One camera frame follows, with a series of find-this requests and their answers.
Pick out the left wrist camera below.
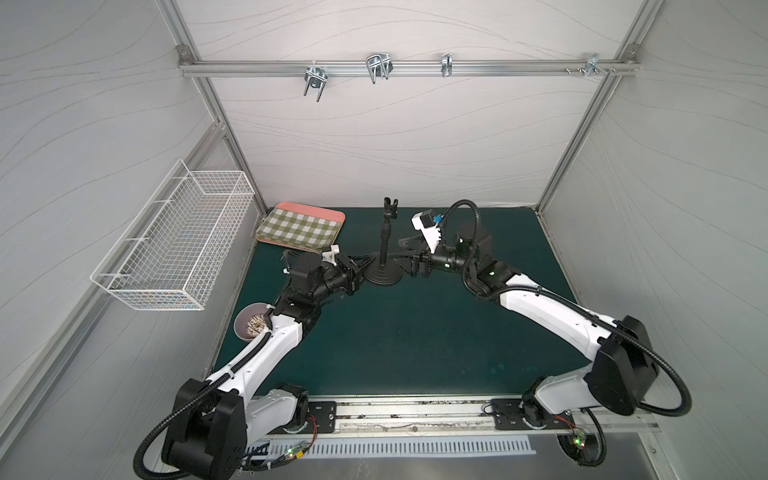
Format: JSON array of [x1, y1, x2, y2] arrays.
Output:
[[321, 244, 340, 266]]

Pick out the metal U-bolt clamp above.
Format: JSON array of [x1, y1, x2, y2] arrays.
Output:
[[303, 66, 328, 102]]

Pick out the white slotted cable duct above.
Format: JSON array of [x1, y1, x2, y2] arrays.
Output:
[[239, 435, 536, 462]]

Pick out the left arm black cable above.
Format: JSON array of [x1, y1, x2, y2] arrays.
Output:
[[239, 413, 319, 473]]

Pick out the metal corner bracket bolts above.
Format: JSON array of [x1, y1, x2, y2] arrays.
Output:
[[564, 54, 618, 78]]

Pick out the small metal bracket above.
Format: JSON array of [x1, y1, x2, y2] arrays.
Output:
[[441, 53, 453, 78]]

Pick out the horizontal aluminium top rail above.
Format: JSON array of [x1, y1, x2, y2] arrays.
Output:
[[179, 57, 640, 78]]

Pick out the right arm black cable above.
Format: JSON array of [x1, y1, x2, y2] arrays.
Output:
[[555, 407, 608, 468]]

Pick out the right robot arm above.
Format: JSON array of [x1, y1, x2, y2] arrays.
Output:
[[407, 211, 693, 429]]

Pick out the black round stand base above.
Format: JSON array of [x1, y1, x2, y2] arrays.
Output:
[[363, 262, 404, 286]]

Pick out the white wire basket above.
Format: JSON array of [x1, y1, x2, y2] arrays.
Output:
[[90, 159, 254, 311]]

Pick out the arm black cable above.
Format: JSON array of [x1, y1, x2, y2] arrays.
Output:
[[239, 413, 319, 473], [555, 407, 608, 468]]

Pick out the metal double hook clamp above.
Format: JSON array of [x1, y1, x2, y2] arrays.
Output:
[[365, 53, 393, 84]]

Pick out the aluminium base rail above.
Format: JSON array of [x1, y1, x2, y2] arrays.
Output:
[[239, 393, 660, 440]]

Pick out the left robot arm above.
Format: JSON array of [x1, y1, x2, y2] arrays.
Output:
[[133, 251, 363, 479]]

